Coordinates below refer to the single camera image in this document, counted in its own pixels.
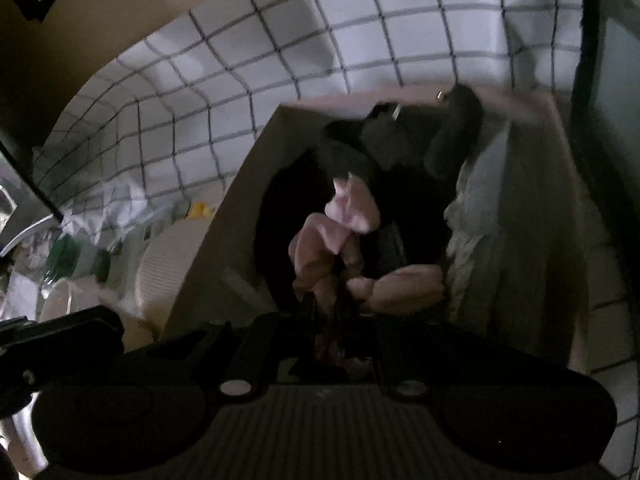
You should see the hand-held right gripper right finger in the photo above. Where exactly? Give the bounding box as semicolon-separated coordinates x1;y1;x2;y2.
345;305;506;397

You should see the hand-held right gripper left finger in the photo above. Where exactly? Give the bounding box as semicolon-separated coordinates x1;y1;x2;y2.
145;290;321;397

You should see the pink cardboard box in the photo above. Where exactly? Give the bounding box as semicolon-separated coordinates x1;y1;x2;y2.
160;85;591;376

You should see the yellow and white sponge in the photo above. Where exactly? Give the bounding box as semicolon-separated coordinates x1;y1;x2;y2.
137;202;221;321

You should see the pink plush toy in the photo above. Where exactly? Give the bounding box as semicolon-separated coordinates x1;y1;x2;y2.
289;172;446;366

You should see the white cloth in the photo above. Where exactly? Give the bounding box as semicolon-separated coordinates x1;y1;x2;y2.
444;125;516;311

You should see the large black plush toy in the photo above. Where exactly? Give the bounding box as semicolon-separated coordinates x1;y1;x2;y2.
255;84;486;311

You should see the green clear plastic bottle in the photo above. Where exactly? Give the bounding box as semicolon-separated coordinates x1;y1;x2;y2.
42;232;113;291

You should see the white checked tablecloth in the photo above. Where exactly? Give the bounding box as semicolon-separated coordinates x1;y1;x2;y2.
30;0;640;476

